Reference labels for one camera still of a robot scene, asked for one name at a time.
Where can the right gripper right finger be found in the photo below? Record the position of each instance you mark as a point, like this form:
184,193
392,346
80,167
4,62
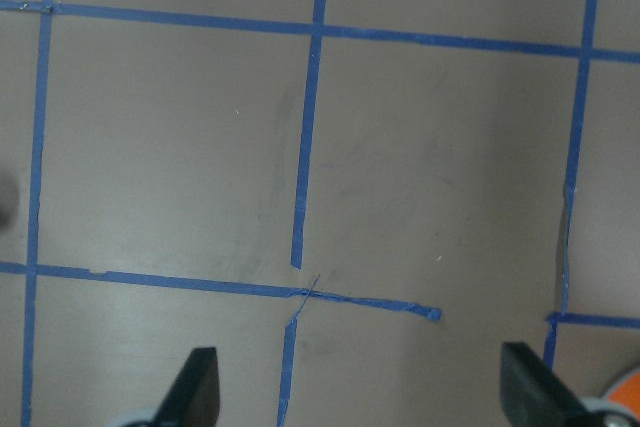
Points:
532,395

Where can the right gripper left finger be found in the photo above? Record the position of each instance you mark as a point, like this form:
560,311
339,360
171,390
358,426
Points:
194,397

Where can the orange can with grey lid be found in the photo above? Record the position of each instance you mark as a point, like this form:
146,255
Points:
626,390

